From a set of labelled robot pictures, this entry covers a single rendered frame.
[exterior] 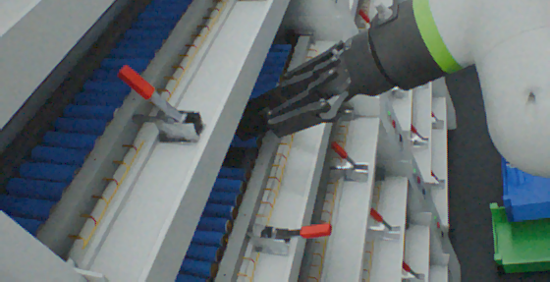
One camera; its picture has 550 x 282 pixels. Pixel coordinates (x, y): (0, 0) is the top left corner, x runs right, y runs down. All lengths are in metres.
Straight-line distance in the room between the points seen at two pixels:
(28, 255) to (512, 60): 0.39
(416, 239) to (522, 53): 0.84
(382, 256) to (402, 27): 0.58
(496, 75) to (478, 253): 1.20
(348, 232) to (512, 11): 0.47
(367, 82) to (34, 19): 0.34
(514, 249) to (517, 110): 1.19
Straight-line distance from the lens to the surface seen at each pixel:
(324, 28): 0.87
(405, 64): 0.51
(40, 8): 0.37
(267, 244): 0.57
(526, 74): 0.43
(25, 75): 0.35
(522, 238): 1.61
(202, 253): 0.58
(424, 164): 1.37
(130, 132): 0.48
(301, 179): 0.64
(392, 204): 1.06
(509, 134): 0.43
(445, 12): 0.49
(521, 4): 0.46
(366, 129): 0.95
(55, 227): 0.42
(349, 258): 0.77
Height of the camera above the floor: 1.34
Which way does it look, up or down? 34 degrees down
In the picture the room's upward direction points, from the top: 33 degrees counter-clockwise
